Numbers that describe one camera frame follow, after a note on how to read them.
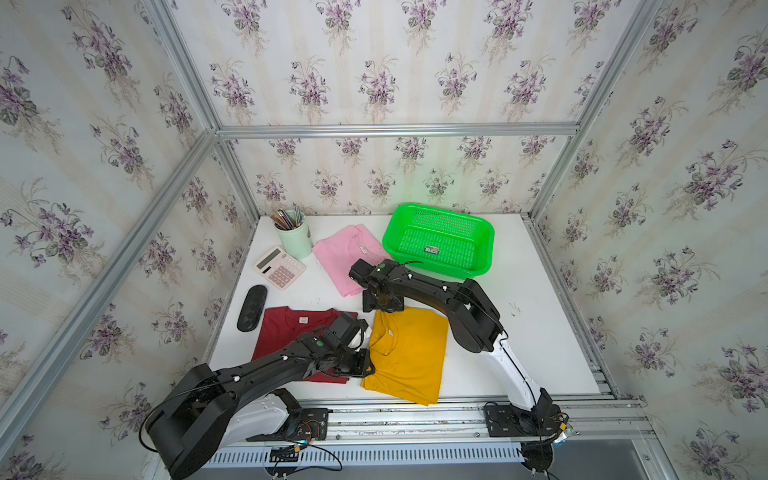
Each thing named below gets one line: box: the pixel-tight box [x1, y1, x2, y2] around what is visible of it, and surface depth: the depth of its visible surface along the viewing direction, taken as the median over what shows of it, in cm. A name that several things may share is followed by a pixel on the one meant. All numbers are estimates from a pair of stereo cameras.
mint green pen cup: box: [274, 210, 314, 259], surface depth 106 cm
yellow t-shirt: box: [361, 307, 448, 407], surface depth 83 cm
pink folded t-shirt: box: [312, 224, 391, 297], surface depth 110 cm
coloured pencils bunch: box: [270, 206, 305, 230], surface depth 103 cm
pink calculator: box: [253, 246, 307, 291], surface depth 103 cm
